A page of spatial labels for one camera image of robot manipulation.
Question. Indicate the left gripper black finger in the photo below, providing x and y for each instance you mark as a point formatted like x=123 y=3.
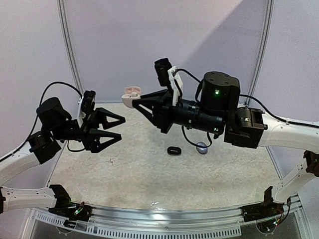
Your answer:
x=103 y=139
x=108 y=119

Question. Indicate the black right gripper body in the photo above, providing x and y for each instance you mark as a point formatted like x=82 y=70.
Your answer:
x=162 y=114

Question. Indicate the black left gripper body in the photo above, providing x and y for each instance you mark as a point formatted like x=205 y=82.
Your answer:
x=90 y=121

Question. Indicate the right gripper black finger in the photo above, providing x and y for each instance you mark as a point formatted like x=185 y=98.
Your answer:
x=156 y=95
x=149 y=108

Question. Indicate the pink round charging case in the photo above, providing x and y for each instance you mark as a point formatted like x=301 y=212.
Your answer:
x=128 y=102

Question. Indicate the black earbud charging case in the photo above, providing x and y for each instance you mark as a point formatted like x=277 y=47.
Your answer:
x=175 y=151

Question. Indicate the blue-grey oval charging case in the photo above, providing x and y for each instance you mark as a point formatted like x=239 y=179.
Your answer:
x=202 y=148

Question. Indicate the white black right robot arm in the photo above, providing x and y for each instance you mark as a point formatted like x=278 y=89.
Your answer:
x=216 y=111

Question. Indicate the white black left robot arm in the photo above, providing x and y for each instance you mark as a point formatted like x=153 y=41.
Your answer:
x=42 y=146

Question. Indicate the perforated white front panel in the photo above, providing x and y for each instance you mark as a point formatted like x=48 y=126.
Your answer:
x=54 y=227

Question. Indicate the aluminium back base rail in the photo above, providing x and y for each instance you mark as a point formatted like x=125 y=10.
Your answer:
x=109 y=102

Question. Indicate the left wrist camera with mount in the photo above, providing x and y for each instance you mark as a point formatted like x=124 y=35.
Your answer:
x=86 y=106

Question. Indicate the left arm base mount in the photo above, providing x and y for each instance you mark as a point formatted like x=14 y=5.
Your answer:
x=71 y=210

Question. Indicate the aluminium left corner post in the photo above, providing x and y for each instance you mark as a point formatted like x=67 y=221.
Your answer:
x=68 y=44

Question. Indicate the aluminium corner post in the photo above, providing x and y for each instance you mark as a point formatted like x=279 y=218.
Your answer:
x=68 y=44
x=262 y=46

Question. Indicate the aluminium right corner post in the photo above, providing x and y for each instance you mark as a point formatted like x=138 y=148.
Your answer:
x=262 y=46

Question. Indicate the aluminium front rail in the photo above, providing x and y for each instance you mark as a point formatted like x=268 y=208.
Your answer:
x=293 y=226

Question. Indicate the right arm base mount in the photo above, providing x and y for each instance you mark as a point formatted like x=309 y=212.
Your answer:
x=267 y=208

